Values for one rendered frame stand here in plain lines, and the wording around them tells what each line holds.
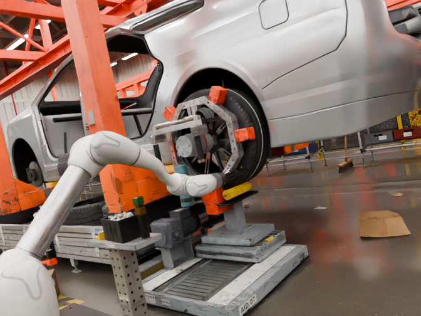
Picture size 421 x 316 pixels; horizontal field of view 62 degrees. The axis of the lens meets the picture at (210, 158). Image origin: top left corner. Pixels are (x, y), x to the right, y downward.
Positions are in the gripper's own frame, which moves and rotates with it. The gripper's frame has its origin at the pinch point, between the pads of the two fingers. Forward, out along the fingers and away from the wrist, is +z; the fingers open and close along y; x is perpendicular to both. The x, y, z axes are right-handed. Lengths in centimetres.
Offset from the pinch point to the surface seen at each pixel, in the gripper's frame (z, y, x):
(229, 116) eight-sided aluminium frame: -3.9, 27.0, 20.0
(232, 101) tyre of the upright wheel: 4.6, 31.9, 27.4
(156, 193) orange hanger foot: -10, -50, 41
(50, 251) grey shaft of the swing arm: -35, -164, 100
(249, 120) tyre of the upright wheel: 6.1, 28.0, 12.7
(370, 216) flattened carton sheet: 114, -18, -69
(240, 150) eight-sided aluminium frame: -1.3, 13.4, 5.1
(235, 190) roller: 3.5, -13.1, -3.2
